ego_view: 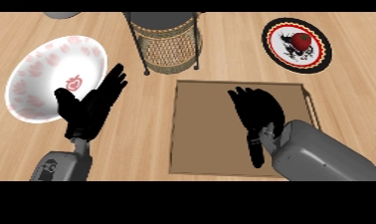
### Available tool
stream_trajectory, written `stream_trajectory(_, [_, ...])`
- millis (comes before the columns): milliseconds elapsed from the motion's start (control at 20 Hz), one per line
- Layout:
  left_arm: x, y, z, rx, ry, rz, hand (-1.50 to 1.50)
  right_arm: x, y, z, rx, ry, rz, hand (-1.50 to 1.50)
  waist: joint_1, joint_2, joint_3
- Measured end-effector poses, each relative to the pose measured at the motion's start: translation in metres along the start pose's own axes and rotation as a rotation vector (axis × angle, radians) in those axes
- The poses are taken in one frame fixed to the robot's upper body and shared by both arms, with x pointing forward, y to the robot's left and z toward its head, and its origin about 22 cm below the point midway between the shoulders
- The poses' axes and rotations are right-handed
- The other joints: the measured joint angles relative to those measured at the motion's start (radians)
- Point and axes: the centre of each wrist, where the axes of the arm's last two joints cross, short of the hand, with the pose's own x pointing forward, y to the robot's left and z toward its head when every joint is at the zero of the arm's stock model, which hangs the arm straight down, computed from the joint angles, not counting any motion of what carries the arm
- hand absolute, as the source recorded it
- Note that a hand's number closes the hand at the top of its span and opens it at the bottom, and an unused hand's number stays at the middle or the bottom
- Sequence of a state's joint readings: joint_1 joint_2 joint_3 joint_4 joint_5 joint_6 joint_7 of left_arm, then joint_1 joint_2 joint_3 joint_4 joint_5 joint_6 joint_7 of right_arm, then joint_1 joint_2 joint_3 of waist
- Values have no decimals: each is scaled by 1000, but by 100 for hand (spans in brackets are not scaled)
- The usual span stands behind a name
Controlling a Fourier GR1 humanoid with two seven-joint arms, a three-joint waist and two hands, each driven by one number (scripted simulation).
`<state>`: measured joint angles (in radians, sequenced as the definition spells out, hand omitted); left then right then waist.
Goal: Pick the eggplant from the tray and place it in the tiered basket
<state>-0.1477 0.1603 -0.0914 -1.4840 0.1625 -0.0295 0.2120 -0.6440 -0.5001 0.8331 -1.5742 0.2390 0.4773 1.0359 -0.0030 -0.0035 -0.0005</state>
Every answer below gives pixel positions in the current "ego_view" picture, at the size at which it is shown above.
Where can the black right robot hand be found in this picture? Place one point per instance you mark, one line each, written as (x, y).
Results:
(260, 112)

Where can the black-rimmed patterned plate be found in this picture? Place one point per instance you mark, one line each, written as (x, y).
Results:
(297, 45)

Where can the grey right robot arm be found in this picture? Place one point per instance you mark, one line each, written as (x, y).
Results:
(313, 155)

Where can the wicker tiered basket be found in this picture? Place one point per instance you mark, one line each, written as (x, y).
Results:
(167, 42)

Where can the white bowl with pink print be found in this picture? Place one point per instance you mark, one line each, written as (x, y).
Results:
(54, 78)

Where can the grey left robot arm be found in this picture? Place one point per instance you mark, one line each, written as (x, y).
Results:
(64, 163)

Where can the grey round object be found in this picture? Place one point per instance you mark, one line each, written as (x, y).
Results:
(61, 15)

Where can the brown wooden tray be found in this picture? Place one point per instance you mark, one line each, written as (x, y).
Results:
(230, 128)

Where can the red tomato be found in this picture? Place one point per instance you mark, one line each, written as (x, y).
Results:
(301, 41)

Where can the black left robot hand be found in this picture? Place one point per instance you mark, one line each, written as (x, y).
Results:
(90, 103)

